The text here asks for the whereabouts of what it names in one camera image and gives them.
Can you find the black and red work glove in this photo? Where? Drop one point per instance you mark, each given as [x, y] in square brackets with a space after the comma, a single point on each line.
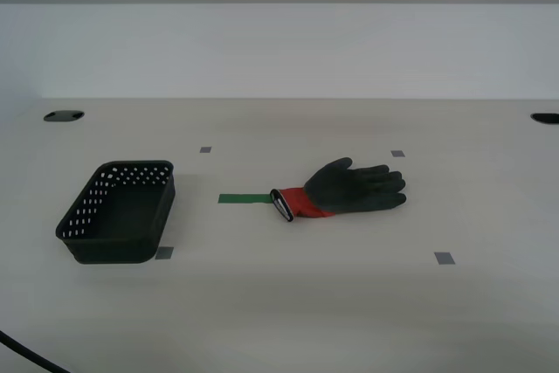
[354, 191]

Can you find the black perforated plastic basket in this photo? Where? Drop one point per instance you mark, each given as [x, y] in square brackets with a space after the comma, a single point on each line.
[118, 224]

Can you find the green tape strip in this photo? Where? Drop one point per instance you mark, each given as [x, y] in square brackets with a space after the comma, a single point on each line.
[242, 198]

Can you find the small grey tape square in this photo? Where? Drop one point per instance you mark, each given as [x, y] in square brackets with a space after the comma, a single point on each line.
[444, 258]
[164, 253]
[205, 149]
[398, 154]

